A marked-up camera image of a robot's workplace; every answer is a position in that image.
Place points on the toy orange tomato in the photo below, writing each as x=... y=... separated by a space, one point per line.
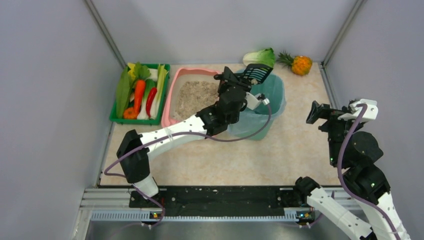
x=130 y=113

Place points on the black litter scoop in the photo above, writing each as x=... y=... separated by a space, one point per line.
x=255 y=71

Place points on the toy white scallion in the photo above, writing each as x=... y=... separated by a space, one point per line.
x=150 y=83

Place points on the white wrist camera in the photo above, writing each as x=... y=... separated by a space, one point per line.
x=355 y=108
x=253 y=101

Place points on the pink litter box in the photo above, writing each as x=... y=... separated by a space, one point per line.
x=190 y=90

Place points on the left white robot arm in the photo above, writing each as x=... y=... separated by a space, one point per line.
x=138 y=149

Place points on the toy red chili pepper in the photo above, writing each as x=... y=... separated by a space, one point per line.
x=150 y=98

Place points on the toy yellow corn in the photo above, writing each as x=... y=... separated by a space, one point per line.
x=131 y=70

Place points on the toy carrot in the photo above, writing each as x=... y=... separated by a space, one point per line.
x=140 y=87

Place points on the toy pineapple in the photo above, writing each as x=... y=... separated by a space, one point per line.
x=299 y=65

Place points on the toy celery stalk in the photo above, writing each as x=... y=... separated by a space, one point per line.
x=162 y=72

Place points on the toy bok choy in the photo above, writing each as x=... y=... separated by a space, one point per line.
x=264 y=56

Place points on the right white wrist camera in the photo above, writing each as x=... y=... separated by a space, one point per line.
x=355 y=108

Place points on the green trash bin with bag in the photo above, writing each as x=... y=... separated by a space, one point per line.
x=251 y=121

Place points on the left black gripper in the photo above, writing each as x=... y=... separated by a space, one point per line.
x=234 y=81

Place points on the toy green leaf vegetable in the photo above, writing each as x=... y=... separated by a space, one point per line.
x=123 y=92

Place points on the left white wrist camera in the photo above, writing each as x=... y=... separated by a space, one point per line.
x=253 y=101

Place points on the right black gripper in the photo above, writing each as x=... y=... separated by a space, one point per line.
x=325 y=115

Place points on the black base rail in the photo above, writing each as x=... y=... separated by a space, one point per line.
x=226 y=201

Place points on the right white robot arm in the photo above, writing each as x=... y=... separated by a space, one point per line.
x=353 y=153

